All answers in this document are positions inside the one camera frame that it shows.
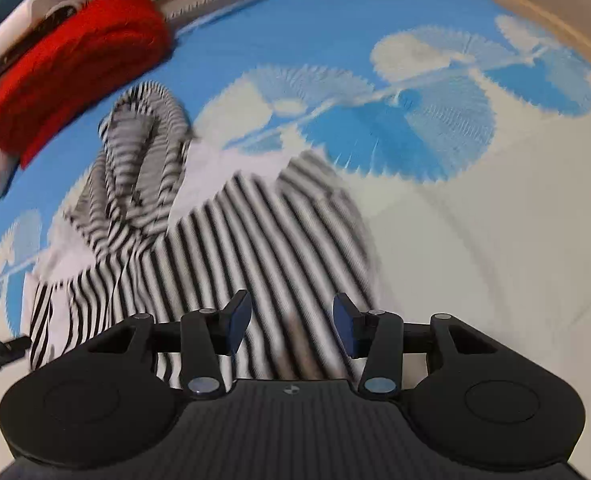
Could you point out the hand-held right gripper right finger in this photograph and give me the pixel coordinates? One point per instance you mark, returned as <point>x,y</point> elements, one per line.
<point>345,321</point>

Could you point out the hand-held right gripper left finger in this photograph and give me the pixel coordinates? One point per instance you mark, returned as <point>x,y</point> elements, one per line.
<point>238,321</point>

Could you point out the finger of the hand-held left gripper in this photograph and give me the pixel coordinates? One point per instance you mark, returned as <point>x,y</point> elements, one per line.
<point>0,351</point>

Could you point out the black white striped shirt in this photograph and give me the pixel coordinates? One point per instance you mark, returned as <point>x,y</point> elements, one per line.
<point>255,240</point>

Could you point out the blue white patterned bedsheet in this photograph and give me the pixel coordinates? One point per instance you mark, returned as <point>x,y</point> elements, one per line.
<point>425,235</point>

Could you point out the red knitted blanket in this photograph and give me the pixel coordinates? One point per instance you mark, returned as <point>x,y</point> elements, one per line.
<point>75,70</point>

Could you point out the white folded quilt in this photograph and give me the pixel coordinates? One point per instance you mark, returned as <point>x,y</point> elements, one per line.
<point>0,35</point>

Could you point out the dark star-print blanket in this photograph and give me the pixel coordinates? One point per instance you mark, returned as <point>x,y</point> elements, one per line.
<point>50,17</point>

